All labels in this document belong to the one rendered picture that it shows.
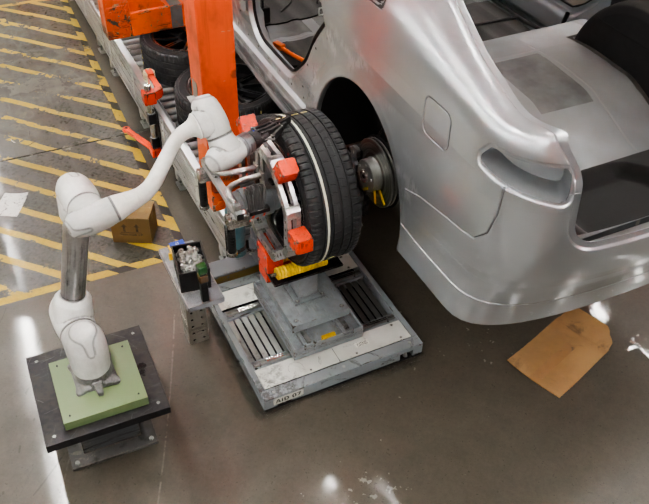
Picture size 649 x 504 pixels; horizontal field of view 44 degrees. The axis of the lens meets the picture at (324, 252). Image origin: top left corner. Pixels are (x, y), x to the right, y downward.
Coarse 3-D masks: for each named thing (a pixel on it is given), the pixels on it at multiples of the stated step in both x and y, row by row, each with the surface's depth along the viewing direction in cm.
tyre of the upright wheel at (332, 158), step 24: (264, 120) 341; (312, 120) 333; (288, 144) 323; (312, 144) 325; (336, 144) 326; (312, 168) 321; (336, 168) 323; (312, 192) 320; (336, 192) 324; (312, 216) 322; (336, 216) 327; (360, 216) 332; (336, 240) 334
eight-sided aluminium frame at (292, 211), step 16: (272, 144) 330; (272, 160) 322; (240, 176) 366; (272, 176) 324; (288, 192) 325; (288, 208) 321; (256, 224) 368; (288, 224) 325; (272, 240) 364; (272, 256) 355; (288, 256) 336
